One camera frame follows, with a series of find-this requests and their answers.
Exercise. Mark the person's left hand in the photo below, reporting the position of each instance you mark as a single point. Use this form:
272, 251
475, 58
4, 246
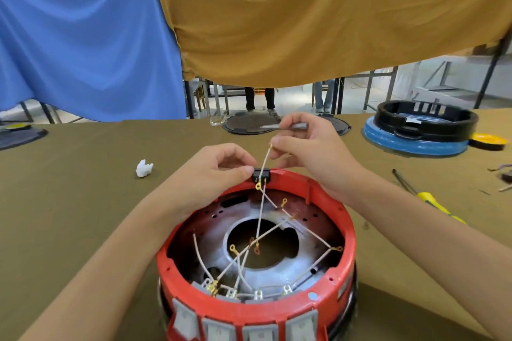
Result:
200, 177

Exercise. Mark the thin metal rod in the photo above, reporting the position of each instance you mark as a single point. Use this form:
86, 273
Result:
506, 188

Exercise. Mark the grey metal table frame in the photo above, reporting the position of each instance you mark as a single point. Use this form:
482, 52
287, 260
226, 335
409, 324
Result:
216, 97

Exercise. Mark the blue hanging cloth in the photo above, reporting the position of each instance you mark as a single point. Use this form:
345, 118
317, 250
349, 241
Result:
88, 41

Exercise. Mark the black plastic connector block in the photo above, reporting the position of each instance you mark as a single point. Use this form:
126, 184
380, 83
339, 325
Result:
263, 175

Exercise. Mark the grey push button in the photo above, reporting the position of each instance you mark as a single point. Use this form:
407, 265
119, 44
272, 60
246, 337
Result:
219, 332
260, 333
185, 318
300, 326

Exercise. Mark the blue round base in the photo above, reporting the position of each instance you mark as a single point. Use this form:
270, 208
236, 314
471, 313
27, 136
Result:
400, 144

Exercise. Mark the black round plate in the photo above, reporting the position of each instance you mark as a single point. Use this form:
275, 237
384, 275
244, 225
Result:
342, 127
248, 123

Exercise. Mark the person's right thumb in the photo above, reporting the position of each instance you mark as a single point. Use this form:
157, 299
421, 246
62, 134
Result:
286, 159

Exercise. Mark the black metal pole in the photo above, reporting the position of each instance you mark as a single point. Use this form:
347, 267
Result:
490, 73

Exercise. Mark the silver metal inner plate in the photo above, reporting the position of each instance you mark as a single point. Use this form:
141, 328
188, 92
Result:
218, 225

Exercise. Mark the red round appliance housing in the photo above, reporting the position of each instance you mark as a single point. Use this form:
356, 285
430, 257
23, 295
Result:
256, 312

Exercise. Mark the person's right hand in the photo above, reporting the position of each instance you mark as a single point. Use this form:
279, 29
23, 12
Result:
324, 153

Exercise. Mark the dark grey round plate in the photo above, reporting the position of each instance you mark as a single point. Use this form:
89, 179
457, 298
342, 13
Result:
20, 137

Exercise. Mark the person's left thumb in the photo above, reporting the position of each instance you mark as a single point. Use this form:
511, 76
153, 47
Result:
238, 174

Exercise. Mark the small yellow disc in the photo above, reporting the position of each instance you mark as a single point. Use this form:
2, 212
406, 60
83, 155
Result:
18, 126

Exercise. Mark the crumpled white paper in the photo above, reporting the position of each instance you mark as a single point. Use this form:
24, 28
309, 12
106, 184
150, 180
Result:
144, 169

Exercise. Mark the olive green table cloth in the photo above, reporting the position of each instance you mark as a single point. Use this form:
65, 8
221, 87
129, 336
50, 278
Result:
80, 201

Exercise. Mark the person's right forearm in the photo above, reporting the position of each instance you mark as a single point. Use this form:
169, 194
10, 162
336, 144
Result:
432, 241

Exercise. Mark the mustard hanging cloth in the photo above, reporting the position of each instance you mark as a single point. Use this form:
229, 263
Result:
320, 13

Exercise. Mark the person's left forearm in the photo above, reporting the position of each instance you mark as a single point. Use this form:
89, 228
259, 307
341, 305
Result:
100, 268

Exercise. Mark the grey metal rack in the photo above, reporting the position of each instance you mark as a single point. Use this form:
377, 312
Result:
444, 89

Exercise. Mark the grey metal hand tool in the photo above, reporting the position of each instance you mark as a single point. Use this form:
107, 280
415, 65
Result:
296, 126

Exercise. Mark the clear plastic bag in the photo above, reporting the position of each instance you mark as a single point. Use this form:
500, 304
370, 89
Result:
218, 119

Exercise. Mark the yellow round dish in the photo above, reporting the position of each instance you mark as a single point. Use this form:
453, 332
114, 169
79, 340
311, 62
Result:
488, 140

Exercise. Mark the black metal table frame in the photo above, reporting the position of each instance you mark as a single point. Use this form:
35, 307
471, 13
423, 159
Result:
370, 87

